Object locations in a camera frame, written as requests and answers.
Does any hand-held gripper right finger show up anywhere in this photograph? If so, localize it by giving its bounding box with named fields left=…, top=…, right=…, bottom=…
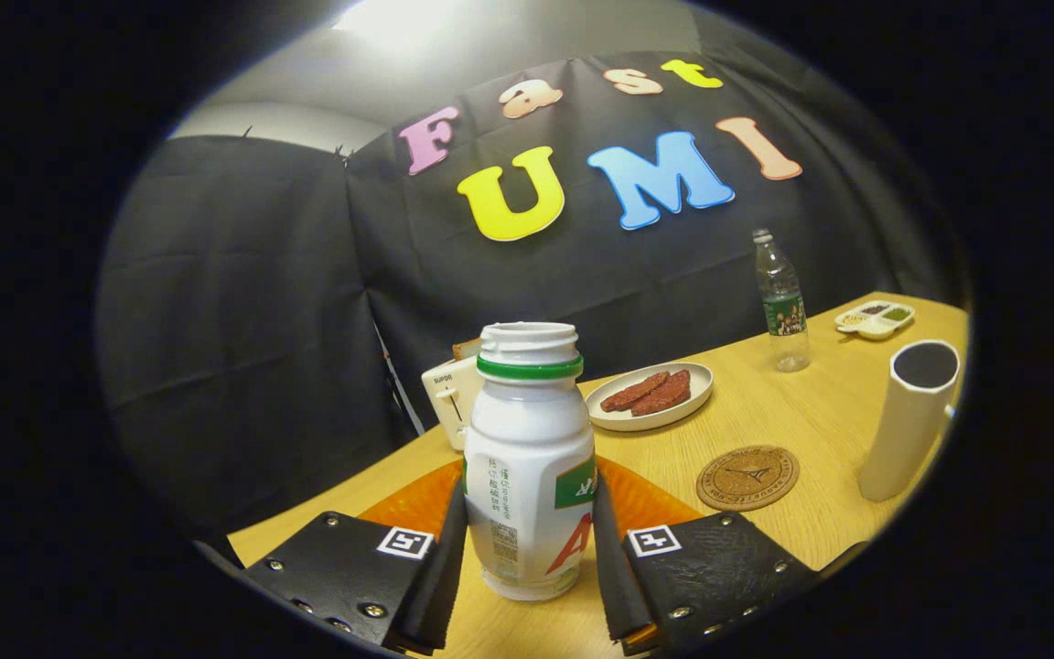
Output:
left=593, top=455, right=821, bottom=658

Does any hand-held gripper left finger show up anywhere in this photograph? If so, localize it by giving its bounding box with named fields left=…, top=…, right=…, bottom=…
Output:
left=243, top=458, right=471, bottom=655

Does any white juice bottle green ring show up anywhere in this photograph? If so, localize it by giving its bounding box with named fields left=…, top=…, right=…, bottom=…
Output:
left=463, top=321, right=599, bottom=602

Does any round cork coaster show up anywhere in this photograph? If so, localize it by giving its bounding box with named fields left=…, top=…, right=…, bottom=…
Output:
left=696, top=445, right=801, bottom=513

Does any white cup with wooden handle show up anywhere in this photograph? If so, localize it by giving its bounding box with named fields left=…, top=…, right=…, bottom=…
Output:
left=858, top=340, right=962, bottom=502

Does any clear plastic water bottle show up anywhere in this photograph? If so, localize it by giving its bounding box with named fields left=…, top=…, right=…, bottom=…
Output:
left=752, top=229, right=811, bottom=373

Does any white toaster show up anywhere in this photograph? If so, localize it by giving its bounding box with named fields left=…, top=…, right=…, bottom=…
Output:
left=421, top=352, right=487, bottom=452

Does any red meat strip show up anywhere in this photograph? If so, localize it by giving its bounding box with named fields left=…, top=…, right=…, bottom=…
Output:
left=629, top=370, right=692, bottom=418
left=600, top=371, right=672, bottom=413

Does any round beige plate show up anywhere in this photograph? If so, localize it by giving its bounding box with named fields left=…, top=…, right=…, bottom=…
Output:
left=585, top=362, right=715, bottom=433

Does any wooden table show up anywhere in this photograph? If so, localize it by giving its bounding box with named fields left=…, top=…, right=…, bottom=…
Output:
left=227, top=291, right=972, bottom=659

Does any black backdrop cloth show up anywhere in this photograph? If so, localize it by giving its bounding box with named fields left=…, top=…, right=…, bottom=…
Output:
left=95, top=50, right=958, bottom=541

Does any white divided dish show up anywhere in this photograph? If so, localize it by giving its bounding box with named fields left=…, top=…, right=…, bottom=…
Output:
left=835, top=300, right=915, bottom=341

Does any ceiling light panel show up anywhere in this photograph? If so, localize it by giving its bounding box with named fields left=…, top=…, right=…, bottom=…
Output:
left=335, top=0, right=482, bottom=51

